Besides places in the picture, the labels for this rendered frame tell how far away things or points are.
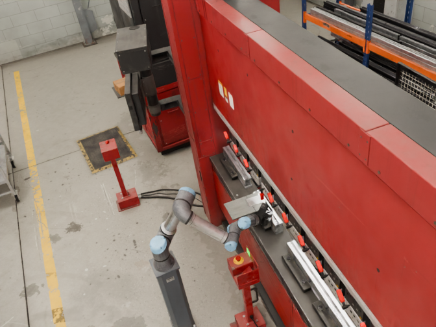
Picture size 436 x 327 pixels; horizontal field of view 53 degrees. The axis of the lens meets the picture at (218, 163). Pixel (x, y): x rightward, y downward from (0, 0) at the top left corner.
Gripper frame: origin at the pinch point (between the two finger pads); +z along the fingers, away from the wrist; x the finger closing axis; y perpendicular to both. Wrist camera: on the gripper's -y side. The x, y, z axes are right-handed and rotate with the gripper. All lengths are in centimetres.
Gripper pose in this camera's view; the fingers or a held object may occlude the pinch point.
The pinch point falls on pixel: (272, 211)
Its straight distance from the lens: 310.8
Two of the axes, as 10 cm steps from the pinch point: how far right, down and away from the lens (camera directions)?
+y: -2.1, 9.5, 2.5
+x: 7.5, 3.2, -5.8
